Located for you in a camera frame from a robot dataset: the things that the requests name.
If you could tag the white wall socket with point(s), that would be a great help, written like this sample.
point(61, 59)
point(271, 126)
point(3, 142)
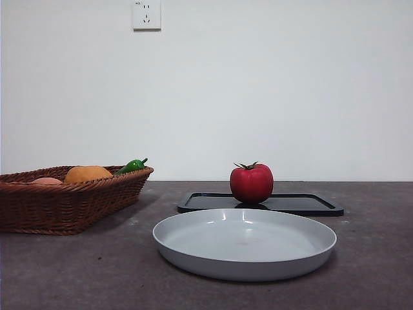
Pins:
point(146, 16)

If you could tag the dark rectangular cutting board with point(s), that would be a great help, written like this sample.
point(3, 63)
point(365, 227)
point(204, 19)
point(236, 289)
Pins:
point(306, 203)

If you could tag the pale grey round plate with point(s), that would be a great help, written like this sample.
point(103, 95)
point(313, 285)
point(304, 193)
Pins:
point(242, 242)

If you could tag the yellow orange lemon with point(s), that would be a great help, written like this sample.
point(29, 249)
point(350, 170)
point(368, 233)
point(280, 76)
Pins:
point(87, 173)

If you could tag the green chili pepper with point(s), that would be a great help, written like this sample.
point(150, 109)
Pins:
point(130, 166)

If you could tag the brown wicker basket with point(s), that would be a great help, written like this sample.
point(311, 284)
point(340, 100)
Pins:
point(64, 206)

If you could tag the red toy tomato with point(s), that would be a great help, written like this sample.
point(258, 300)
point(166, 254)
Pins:
point(251, 184)

